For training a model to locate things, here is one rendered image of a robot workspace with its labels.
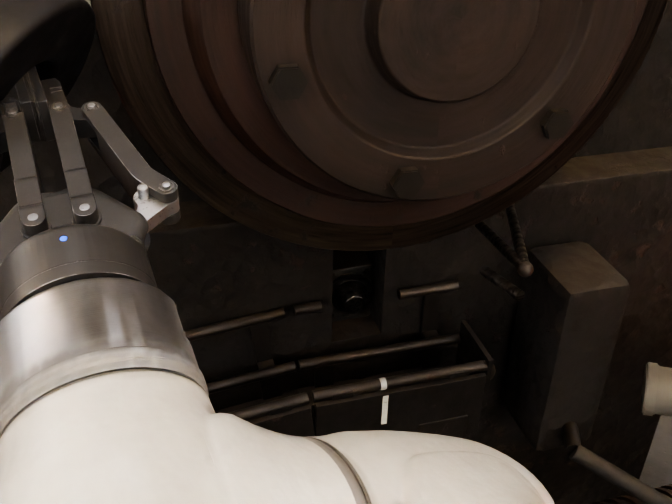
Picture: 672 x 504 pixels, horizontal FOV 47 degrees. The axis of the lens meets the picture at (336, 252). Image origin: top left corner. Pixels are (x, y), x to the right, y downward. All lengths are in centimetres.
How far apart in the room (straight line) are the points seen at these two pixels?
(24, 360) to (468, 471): 20
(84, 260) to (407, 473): 17
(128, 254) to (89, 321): 6
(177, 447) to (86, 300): 8
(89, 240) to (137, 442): 12
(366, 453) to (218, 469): 9
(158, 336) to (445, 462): 14
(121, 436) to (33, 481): 3
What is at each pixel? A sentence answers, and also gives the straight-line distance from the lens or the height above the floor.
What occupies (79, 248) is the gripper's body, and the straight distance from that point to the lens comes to 37.
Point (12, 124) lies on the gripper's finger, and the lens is 49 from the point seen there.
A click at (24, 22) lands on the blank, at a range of 48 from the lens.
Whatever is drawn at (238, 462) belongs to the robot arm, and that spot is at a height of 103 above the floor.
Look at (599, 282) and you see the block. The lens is 86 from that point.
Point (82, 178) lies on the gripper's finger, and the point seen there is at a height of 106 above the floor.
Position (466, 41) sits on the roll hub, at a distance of 54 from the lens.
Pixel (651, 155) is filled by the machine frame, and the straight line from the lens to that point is 99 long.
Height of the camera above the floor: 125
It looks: 32 degrees down
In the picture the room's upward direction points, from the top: 1 degrees clockwise
